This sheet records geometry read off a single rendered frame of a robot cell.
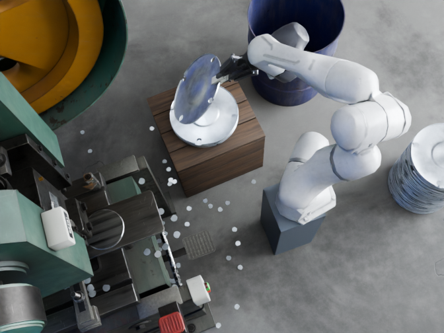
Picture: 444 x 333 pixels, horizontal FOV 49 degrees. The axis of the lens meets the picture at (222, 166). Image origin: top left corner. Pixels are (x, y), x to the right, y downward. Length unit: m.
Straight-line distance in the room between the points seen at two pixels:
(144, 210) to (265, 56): 0.59
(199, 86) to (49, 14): 0.78
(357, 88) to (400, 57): 1.51
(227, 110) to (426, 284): 1.15
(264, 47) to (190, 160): 0.73
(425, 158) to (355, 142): 0.93
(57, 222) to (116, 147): 1.56
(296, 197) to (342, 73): 0.39
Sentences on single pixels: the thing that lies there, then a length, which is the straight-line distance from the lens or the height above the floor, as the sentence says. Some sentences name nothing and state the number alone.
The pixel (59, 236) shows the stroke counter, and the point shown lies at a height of 1.34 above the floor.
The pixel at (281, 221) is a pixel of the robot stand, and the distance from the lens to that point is 1.81.
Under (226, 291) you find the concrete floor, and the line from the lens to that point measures 2.21.
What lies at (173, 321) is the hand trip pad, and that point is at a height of 0.76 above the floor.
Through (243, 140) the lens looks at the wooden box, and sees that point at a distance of 2.02.
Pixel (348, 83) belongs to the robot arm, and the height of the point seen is 1.13.
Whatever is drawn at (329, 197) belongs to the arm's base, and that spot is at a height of 0.51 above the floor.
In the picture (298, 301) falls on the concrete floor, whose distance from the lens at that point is 2.21.
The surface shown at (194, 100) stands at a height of 0.58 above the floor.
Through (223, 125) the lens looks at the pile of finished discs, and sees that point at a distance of 2.02.
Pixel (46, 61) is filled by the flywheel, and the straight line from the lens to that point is 1.37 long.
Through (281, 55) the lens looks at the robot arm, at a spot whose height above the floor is 1.04.
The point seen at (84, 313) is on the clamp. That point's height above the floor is 0.76.
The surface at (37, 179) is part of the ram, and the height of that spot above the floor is 1.16.
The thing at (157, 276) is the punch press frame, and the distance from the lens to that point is 1.59.
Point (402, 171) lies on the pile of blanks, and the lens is 2.21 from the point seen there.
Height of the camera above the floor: 2.19
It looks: 68 degrees down
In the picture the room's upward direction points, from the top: 8 degrees counter-clockwise
